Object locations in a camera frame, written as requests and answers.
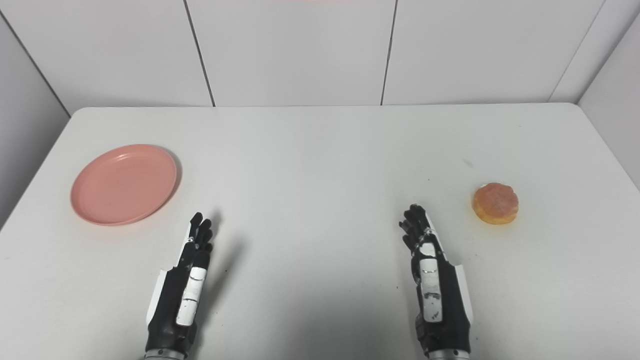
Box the orange cream puff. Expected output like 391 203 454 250
472 182 520 225

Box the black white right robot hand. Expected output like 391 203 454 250
398 203 474 355

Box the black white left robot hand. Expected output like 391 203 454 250
145 212 214 354

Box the pink round plate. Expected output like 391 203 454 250
70 144 178 227

